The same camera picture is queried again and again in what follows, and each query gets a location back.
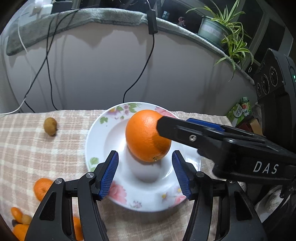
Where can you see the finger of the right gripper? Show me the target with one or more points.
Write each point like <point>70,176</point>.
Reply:
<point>196,136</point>

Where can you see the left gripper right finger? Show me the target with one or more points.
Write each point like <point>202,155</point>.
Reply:
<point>237,218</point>

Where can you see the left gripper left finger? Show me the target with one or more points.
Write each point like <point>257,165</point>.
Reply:
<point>53,219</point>

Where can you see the large orange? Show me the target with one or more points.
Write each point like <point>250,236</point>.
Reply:
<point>143,139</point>
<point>78,228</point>

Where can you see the small mandarin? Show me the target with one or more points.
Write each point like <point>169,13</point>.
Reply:
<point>41,187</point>
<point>17,214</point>

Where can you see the green kiwi fruit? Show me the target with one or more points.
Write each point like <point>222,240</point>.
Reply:
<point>26,219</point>

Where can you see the dark plum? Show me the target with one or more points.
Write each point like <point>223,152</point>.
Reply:
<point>14,223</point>

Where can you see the green snack box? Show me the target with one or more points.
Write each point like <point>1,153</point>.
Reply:
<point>239,112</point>

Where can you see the beige plaid tablecloth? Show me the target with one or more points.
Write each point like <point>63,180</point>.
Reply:
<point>28,153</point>

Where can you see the white floral plate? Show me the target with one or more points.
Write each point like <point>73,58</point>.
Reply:
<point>140,186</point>

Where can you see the small brown kiwi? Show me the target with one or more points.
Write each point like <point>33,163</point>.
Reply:
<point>50,126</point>

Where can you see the potted spider plant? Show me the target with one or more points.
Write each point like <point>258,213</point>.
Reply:
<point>222,30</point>

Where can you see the grey sill cloth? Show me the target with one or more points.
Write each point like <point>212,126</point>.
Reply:
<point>46,28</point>

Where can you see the white power adapter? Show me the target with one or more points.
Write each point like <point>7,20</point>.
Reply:
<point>42,7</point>

